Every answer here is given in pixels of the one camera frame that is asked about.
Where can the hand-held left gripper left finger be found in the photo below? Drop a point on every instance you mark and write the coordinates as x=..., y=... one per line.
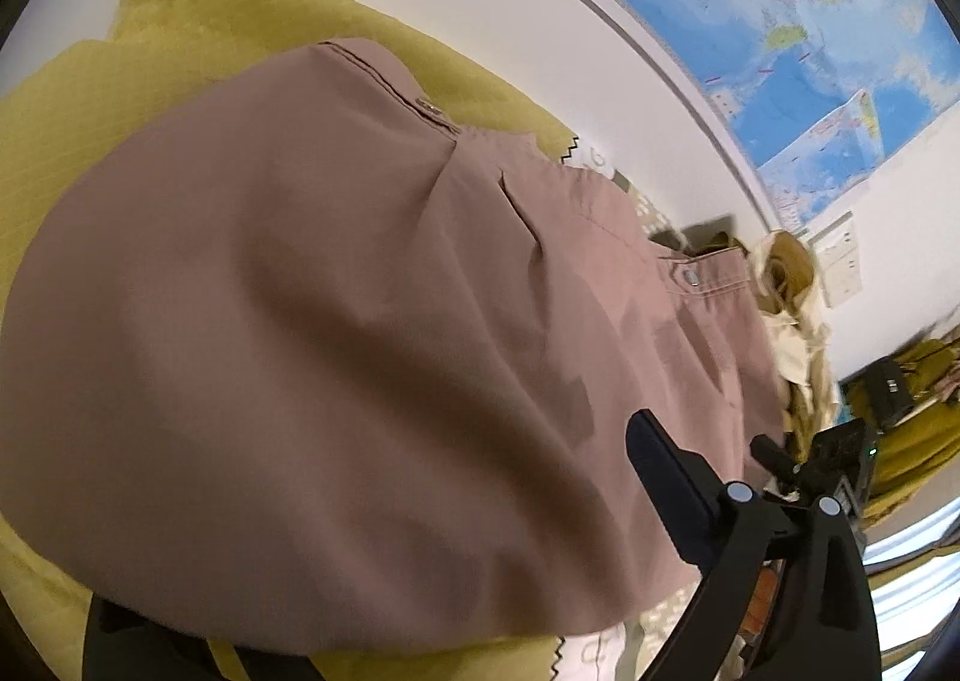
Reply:
x=120, y=632

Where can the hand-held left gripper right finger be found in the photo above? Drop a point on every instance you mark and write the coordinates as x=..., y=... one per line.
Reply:
x=664, y=475

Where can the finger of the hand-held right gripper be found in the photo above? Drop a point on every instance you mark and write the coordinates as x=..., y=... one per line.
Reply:
x=771, y=454

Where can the pink jacket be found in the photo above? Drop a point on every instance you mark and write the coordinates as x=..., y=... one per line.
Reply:
x=337, y=321

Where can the black box device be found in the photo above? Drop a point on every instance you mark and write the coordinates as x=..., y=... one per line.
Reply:
x=885, y=388

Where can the mustard yellow cloth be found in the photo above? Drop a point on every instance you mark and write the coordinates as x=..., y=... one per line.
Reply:
x=919, y=426

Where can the yellow blanket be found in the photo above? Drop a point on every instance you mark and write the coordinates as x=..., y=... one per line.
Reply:
x=225, y=36

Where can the white wall socket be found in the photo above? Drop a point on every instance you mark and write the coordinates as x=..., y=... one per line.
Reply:
x=840, y=261

